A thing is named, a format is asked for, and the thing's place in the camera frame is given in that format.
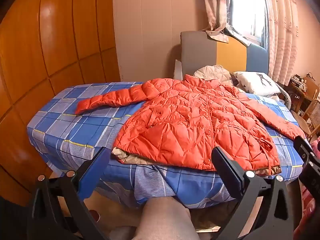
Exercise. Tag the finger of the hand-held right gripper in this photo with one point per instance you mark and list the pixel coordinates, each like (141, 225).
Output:
(303, 148)

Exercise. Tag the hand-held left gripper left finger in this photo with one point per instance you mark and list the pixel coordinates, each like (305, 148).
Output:
(93, 175)

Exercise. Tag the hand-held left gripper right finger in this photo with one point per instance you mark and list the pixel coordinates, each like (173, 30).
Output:
(226, 172)

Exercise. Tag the orange puffer jacket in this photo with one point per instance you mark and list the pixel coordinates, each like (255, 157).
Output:
(190, 120)

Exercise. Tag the wooden woven chair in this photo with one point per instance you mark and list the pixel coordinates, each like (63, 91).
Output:
(311, 112)

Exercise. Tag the pink red cloth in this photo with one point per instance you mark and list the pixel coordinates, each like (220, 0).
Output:
(311, 212)

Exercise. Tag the red slipper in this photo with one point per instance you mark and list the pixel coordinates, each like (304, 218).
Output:
(95, 215)

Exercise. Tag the bed with blue plaid sheet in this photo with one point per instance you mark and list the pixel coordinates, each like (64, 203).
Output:
(75, 130)

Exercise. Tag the cluttered wooden desk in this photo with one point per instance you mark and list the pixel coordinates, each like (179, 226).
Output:
(298, 87)

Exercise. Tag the person's grey trouser leg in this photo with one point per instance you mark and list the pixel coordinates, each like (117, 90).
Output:
(162, 220)

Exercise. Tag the white printed pillow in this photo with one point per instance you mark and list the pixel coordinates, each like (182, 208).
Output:
(257, 83)

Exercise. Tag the beige quilted jacket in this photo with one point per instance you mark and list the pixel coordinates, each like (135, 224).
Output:
(212, 72)

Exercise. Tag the white cushion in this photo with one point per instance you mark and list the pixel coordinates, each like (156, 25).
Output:
(178, 71)

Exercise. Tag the wooden wardrobe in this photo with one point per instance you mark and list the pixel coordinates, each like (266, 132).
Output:
(50, 67)

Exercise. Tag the long pink patterned curtain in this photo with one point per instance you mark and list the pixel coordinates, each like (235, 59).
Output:
(282, 30)

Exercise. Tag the grey yellow blue headboard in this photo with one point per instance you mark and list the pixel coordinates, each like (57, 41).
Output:
(200, 52)

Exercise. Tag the grey shiny window drape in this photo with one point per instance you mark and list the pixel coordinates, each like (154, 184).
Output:
(236, 33)

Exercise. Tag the window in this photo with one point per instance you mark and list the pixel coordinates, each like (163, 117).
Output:
(246, 5)

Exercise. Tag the short pink patterned curtain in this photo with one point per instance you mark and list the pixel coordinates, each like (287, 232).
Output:
(215, 5)

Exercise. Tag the grey curved bed rail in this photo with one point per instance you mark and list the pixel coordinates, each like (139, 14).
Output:
(286, 97)

